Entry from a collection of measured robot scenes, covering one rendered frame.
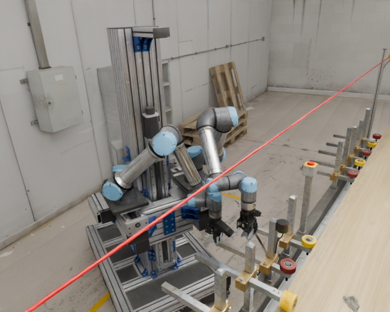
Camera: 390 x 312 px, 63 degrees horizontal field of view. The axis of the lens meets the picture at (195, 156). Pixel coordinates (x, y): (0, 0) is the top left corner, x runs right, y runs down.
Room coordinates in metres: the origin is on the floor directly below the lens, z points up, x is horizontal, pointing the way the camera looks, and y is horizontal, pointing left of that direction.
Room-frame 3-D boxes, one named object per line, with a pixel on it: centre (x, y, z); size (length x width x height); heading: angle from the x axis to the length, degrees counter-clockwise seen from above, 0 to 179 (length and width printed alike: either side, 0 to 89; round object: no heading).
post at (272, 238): (1.34, -0.39, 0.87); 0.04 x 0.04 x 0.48; 52
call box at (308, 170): (1.74, -0.71, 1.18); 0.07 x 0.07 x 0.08; 52
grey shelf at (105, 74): (4.19, 0.71, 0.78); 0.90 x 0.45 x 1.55; 148
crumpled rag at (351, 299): (1.00, -0.66, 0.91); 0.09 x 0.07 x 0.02; 167
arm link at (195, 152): (1.95, 0.00, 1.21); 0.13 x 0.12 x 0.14; 102
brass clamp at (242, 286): (1.12, -0.22, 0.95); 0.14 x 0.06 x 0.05; 142
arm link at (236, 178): (1.44, -0.22, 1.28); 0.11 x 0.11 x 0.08; 12
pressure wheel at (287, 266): (1.24, -0.45, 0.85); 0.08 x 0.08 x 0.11
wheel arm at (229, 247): (1.36, -0.30, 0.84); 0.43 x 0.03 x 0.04; 52
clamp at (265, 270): (1.32, -0.38, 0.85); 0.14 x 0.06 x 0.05; 142
